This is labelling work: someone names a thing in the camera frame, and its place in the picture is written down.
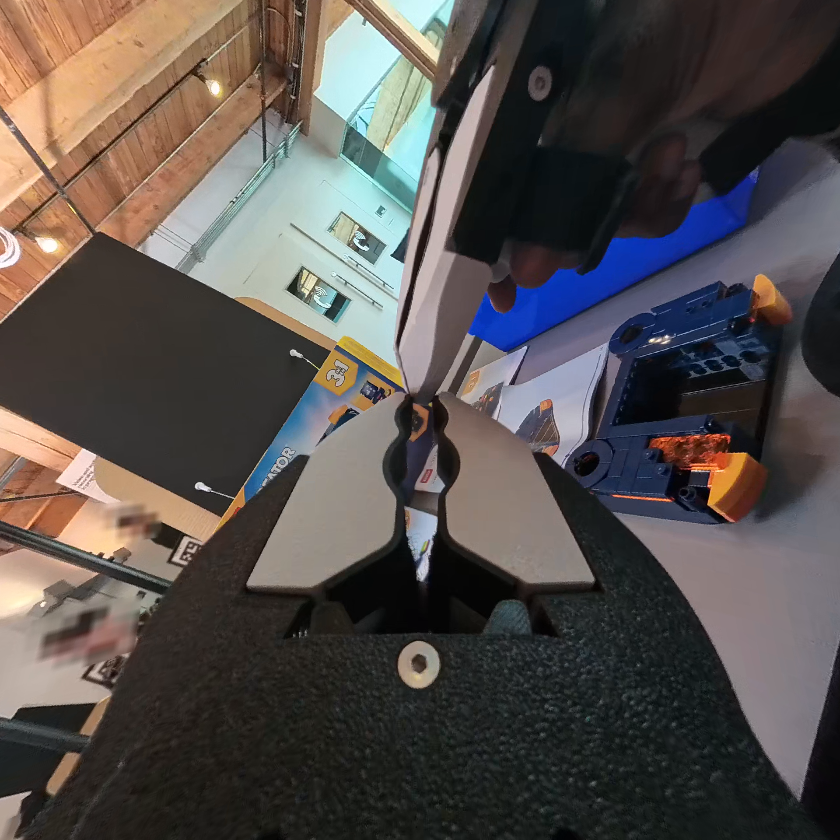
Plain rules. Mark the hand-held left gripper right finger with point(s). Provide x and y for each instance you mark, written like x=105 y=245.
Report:
x=512 y=518

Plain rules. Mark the black display board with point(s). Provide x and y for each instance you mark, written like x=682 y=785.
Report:
x=144 y=367

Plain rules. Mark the white board pin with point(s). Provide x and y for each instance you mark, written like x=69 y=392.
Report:
x=202 y=487
x=296 y=354

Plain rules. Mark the blue box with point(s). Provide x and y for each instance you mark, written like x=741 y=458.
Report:
x=623 y=282

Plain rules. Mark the glass balcony railing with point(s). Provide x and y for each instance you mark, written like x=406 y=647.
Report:
x=387 y=124

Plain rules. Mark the dark blue toy brick model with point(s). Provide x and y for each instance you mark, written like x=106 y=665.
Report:
x=682 y=420

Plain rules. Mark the white paper notice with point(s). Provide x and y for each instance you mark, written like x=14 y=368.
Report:
x=79 y=474

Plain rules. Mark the black metal rail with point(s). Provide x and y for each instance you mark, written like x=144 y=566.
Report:
x=85 y=558

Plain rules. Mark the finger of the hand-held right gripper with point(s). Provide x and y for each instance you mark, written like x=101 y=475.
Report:
x=413 y=249
x=439 y=295

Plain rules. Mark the toy brick set carton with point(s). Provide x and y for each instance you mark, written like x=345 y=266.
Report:
x=295 y=426

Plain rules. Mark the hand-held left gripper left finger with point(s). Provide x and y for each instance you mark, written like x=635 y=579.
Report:
x=328 y=518

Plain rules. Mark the person's right hand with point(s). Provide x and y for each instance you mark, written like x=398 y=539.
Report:
x=689 y=65

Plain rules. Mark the ceiling spot lamp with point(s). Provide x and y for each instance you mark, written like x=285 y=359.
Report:
x=44 y=243
x=211 y=84

